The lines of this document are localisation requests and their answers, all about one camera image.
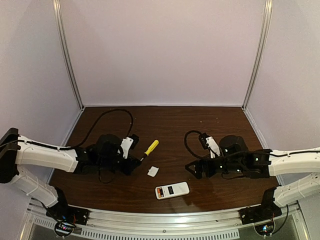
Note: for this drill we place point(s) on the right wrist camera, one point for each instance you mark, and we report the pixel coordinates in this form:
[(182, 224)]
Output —
[(209, 143)]

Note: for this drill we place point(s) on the yellow handled screwdriver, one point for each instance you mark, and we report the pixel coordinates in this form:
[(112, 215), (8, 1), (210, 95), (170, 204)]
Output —
[(150, 149)]

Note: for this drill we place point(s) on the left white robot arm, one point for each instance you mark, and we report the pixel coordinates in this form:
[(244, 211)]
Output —
[(16, 151)]

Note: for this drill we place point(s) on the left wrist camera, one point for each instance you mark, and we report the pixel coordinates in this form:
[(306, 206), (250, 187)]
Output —
[(128, 144)]

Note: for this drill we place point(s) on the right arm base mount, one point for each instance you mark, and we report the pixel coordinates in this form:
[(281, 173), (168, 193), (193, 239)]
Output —
[(262, 217)]

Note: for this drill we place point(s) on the aluminium frame post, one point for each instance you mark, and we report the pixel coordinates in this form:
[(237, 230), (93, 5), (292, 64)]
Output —
[(65, 52), (264, 32)]

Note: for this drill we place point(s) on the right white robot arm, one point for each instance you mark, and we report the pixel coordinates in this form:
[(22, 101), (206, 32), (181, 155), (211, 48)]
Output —
[(266, 163)]

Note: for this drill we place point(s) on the front aluminium rail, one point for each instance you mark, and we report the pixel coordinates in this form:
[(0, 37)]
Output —
[(210, 225)]

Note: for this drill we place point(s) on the right aluminium frame post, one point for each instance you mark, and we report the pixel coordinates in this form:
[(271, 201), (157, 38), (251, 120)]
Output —
[(264, 32)]

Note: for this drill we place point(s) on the white remote control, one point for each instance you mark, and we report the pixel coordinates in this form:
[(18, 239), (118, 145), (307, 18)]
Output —
[(173, 190)]

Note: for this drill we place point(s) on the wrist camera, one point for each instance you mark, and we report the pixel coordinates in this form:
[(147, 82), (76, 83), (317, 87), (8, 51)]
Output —
[(128, 144), (209, 143)]

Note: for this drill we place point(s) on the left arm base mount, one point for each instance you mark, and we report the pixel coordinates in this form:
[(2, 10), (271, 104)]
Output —
[(67, 219)]

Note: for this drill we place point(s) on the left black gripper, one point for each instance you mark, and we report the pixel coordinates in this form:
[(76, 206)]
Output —
[(126, 163)]

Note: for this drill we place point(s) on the white battery cover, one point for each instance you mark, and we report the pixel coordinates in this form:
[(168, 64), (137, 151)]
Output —
[(152, 172)]

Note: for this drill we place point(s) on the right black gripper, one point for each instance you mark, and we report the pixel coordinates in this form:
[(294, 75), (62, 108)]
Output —
[(207, 165)]

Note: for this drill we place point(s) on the left aluminium frame post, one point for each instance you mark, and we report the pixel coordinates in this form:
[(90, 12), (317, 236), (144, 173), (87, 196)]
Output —
[(65, 52)]

